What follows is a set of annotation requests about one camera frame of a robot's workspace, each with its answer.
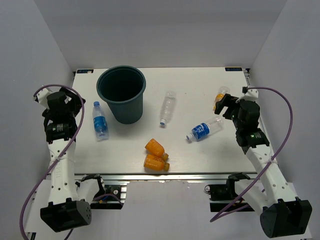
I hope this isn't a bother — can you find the blue label water bottle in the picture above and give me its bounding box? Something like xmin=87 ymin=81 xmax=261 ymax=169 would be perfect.
xmin=92 ymin=101 xmax=109 ymax=141

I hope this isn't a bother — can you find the clear unlabelled plastic bottle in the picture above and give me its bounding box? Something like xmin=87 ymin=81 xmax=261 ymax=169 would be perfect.
xmin=159 ymin=90 xmax=177 ymax=126

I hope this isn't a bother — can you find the orange juice bottle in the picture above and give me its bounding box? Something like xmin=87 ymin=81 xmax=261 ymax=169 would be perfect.
xmin=145 ymin=138 xmax=169 ymax=161
xmin=143 ymin=154 xmax=170 ymax=172

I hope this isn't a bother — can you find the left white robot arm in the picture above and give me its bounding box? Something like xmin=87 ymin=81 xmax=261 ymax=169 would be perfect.
xmin=40 ymin=88 xmax=92 ymax=233

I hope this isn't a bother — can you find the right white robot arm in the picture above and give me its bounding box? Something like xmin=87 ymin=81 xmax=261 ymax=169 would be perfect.
xmin=214 ymin=93 xmax=312 ymax=238

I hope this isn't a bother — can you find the dark green plastic bin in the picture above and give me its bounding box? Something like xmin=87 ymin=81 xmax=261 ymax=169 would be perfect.
xmin=96 ymin=65 xmax=147 ymax=125

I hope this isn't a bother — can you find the small orange capped bottle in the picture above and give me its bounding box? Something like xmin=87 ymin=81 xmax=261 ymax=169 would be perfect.
xmin=213 ymin=86 xmax=230 ymax=110

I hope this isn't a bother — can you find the right blue corner sticker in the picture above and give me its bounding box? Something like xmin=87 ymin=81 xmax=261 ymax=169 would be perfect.
xmin=224 ymin=67 xmax=243 ymax=72

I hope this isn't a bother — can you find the blue corner sticker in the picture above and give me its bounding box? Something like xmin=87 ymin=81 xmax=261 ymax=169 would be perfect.
xmin=76 ymin=69 xmax=94 ymax=74
xmin=224 ymin=67 xmax=243 ymax=72

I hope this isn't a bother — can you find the left blue corner sticker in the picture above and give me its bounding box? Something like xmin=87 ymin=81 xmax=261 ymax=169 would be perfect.
xmin=76 ymin=69 xmax=94 ymax=74

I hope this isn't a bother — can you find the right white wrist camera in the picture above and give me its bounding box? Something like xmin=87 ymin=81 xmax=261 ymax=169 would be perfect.
xmin=236 ymin=86 xmax=259 ymax=103

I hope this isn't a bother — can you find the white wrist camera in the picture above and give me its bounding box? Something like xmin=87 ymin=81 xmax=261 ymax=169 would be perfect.
xmin=33 ymin=86 xmax=53 ymax=109
xmin=236 ymin=86 xmax=259 ymax=103

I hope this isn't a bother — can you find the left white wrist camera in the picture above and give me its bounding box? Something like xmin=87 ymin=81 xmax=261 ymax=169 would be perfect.
xmin=33 ymin=86 xmax=53 ymax=109

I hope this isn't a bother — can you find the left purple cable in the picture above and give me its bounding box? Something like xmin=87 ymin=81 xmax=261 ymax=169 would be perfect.
xmin=19 ymin=84 xmax=87 ymax=240

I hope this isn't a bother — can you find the purple cable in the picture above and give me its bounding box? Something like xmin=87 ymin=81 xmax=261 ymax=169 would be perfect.
xmin=19 ymin=84 xmax=87 ymax=240
xmin=209 ymin=86 xmax=294 ymax=223

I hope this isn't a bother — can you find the aluminium table front rail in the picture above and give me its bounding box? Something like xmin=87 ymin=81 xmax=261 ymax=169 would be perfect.
xmin=73 ymin=172 xmax=258 ymax=183

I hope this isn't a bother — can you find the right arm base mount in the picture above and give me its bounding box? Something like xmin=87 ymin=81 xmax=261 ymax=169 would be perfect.
xmin=203 ymin=172 xmax=257 ymax=213

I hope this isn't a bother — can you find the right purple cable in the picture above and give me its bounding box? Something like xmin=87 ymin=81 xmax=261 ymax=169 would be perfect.
xmin=209 ymin=86 xmax=294 ymax=223

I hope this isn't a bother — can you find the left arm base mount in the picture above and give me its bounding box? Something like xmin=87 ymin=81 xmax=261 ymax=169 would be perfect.
xmin=75 ymin=174 xmax=124 ymax=210

